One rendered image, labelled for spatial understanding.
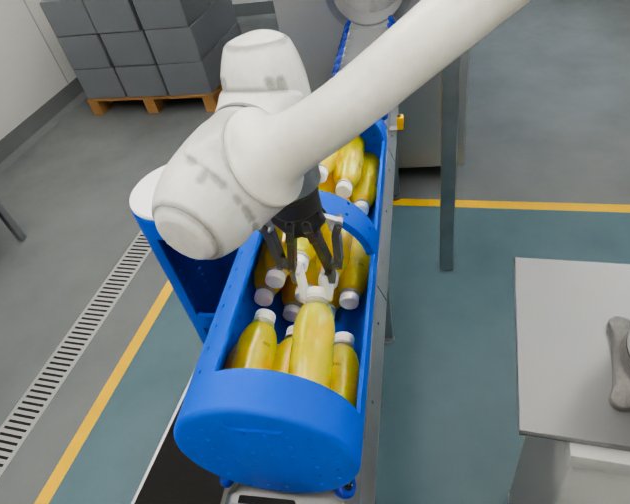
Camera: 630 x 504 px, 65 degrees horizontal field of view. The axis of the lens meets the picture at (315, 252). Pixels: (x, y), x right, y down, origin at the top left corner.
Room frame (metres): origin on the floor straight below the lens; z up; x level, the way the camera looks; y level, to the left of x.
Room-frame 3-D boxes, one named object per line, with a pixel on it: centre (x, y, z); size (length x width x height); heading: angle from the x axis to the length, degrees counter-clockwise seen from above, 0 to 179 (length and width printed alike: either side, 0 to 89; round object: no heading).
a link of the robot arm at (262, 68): (0.57, 0.02, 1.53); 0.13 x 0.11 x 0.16; 153
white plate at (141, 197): (1.21, 0.34, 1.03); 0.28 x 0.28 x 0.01
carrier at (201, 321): (1.21, 0.34, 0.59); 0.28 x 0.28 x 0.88
